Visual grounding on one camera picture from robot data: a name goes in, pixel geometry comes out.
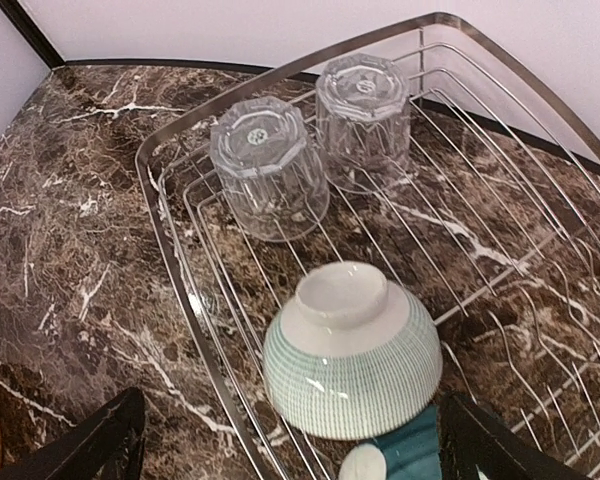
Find white blue bowl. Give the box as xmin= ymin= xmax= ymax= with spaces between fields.
xmin=372 ymin=405 xmax=442 ymax=480

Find black left corner post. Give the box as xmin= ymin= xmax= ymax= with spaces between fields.
xmin=0 ymin=0 xmax=66 ymax=69

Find metal wire dish rack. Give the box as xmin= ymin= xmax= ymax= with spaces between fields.
xmin=136 ymin=12 xmax=600 ymax=479

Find pale green ribbed bowl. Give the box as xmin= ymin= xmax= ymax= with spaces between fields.
xmin=263 ymin=261 xmax=443 ymax=440

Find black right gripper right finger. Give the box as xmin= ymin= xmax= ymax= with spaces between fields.
xmin=437 ymin=392 xmax=575 ymax=480

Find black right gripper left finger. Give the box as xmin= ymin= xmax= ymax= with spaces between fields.
xmin=0 ymin=387 xmax=145 ymax=480

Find clear glass cup far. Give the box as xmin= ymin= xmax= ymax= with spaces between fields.
xmin=315 ymin=53 xmax=411 ymax=194

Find clear glass cup near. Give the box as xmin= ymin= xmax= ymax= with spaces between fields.
xmin=209 ymin=96 xmax=330 ymax=242

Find small white cup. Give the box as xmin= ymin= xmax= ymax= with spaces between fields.
xmin=338 ymin=444 xmax=387 ymax=480

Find clear glass cup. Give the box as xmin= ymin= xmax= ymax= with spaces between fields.
xmin=315 ymin=53 xmax=411 ymax=194
xmin=209 ymin=96 xmax=330 ymax=242

